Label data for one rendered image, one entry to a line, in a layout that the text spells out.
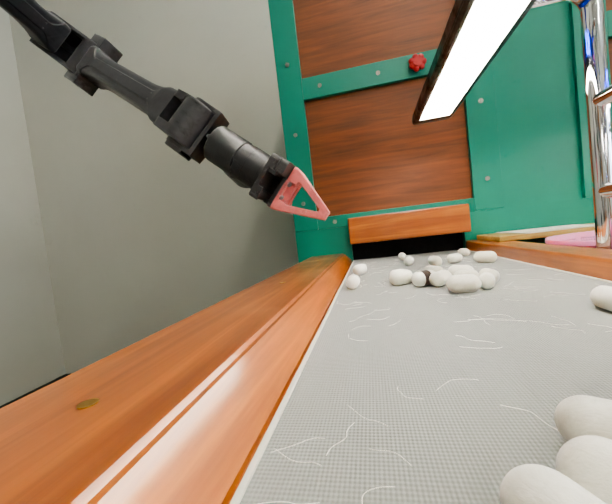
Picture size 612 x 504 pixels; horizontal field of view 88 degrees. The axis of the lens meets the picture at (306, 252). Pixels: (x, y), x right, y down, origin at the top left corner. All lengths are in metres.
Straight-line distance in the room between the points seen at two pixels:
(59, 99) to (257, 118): 1.26
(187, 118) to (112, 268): 1.83
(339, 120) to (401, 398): 0.86
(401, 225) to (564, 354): 0.64
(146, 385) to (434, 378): 0.15
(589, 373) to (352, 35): 0.97
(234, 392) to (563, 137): 0.99
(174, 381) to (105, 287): 2.17
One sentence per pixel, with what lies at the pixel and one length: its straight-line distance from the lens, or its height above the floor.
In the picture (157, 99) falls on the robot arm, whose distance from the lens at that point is 0.59.
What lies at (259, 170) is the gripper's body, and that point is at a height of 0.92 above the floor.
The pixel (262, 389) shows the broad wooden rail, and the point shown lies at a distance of 0.18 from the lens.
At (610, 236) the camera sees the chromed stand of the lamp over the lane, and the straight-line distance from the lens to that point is 0.59.
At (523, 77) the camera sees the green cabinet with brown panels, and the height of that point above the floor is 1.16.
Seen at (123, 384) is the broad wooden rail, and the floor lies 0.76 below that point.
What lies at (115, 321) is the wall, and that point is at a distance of 2.34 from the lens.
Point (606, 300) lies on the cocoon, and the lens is 0.34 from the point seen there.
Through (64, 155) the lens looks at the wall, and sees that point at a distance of 2.52.
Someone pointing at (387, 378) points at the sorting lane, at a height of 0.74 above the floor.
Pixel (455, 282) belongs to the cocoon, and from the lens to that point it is 0.40.
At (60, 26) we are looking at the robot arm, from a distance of 0.88.
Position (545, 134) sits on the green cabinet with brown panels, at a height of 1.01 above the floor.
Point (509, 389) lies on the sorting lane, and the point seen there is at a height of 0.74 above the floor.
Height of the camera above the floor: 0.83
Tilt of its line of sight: 3 degrees down
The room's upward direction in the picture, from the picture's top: 7 degrees counter-clockwise
